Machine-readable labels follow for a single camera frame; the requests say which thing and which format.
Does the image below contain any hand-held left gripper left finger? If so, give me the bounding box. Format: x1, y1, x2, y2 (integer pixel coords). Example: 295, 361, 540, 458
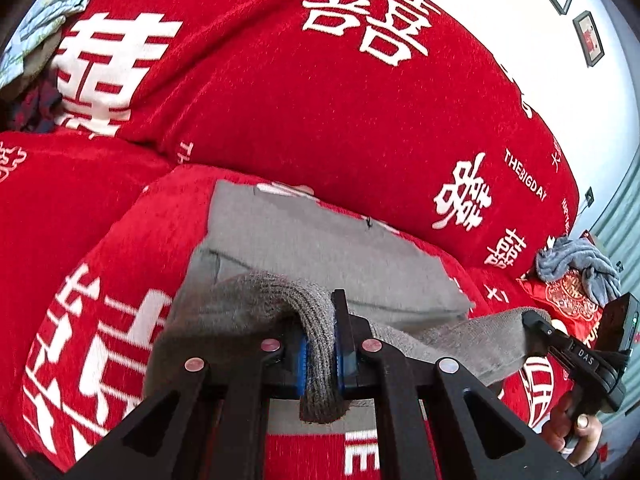
65, 327, 308, 480

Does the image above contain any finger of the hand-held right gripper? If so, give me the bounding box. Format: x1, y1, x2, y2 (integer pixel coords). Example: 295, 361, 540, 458
522, 310, 572, 357

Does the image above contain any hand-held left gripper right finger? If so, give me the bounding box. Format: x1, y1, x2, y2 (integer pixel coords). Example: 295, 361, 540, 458
331, 288, 584, 480

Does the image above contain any grey knit sweater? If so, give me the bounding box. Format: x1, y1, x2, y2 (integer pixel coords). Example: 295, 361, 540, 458
142, 180, 552, 424

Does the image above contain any person's right hand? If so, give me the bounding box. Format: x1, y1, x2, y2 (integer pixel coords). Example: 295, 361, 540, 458
541, 389, 604, 467

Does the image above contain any red cushion with white emblem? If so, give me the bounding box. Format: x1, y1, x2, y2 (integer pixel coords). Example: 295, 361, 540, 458
517, 259, 607, 342

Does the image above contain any grey-blue crumpled cloth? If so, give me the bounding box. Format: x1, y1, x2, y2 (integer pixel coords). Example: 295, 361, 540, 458
535, 236, 624, 306

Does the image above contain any green striped curtain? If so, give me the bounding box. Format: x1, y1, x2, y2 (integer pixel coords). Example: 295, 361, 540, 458
575, 152, 640, 413

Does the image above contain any red printed sofa cover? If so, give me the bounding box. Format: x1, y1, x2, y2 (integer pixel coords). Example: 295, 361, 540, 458
0, 0, 583, 480

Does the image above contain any dark plaid cloth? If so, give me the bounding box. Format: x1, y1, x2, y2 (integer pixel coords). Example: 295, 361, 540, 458
6, 76, 65, 134

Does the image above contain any dark brown cloth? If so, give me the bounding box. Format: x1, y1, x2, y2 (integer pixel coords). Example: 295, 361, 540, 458
0, 29, 65, 103

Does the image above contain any pale blue-green crumpled cloth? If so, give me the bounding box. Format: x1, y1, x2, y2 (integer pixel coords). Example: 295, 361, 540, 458
0, 0, 94, 92

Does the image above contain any small black picture frame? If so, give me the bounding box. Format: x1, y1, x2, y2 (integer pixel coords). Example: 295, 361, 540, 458
573, 10, 605, 68

